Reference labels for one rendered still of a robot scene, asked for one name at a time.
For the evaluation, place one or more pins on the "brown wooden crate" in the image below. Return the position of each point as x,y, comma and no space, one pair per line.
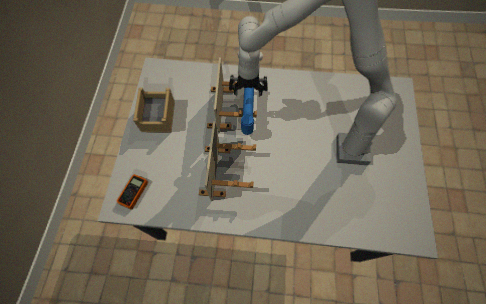
154,111

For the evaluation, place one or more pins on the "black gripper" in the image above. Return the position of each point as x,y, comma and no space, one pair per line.
254,85

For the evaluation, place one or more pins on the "orange and black multimeter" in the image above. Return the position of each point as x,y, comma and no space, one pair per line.
132,191

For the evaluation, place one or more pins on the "blue mallet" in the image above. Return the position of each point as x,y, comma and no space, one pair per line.
247,120

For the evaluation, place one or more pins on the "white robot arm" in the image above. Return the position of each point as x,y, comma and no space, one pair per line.
368,49

